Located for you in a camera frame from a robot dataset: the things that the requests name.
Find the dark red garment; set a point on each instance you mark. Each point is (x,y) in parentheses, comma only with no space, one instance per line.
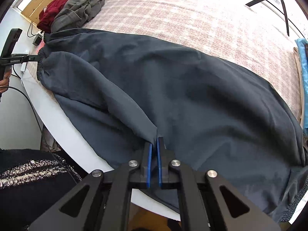
(48,14)

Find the blue folded garment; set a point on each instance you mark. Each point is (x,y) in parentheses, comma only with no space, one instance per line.
(300,54)

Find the grey hooded garment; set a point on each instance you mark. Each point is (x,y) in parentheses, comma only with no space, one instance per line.
(75,13)

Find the person's left hand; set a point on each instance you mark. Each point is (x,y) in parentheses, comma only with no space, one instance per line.
(4,83)

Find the white power strip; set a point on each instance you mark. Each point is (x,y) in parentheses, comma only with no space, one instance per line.
(24,64)

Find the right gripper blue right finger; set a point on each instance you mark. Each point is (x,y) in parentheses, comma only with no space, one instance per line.
(166,176)

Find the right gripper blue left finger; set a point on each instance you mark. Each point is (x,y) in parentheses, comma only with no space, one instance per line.
(146,166)

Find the dark slate track pants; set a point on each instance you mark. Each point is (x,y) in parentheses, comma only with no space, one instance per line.
(123,90)

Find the black tweed-trim sweater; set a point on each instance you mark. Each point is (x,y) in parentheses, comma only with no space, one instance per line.
(31,182)

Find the pink plaid table cloth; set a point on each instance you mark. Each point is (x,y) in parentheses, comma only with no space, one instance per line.
(253,37)

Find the black power adapter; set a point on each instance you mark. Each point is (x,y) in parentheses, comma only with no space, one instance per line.
(37,40)

